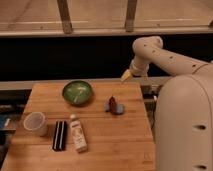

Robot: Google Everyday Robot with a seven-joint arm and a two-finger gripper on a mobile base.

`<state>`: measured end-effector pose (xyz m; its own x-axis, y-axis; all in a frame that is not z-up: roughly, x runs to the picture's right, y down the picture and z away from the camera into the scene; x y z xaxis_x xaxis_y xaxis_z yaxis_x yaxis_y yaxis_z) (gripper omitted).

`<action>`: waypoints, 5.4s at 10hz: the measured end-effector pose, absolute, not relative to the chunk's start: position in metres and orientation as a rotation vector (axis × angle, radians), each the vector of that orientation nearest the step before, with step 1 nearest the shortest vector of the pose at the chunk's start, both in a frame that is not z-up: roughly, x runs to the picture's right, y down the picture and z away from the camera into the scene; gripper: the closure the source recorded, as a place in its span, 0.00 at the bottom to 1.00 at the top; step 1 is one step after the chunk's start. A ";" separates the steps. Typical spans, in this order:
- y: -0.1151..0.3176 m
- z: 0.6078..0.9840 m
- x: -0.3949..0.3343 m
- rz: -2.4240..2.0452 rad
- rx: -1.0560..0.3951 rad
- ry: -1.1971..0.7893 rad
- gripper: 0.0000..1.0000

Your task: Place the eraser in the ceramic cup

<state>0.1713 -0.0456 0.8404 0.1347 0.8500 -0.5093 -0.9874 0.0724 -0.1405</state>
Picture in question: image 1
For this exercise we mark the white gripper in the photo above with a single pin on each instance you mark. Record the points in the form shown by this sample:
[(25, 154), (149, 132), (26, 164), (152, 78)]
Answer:
[(137, 68)]

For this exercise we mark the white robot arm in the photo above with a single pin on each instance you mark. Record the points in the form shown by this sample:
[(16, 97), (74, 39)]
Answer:
[(184, 108)]

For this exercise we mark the green ceramic bowl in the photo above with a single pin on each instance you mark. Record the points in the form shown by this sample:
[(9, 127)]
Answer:
[(77, 92)]

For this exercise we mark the red and blue toy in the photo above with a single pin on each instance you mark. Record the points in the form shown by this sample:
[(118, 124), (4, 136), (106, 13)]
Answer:
[(113, 107)]

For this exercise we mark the white plastic bottle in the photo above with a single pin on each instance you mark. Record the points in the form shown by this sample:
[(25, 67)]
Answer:
[(77, 134)]

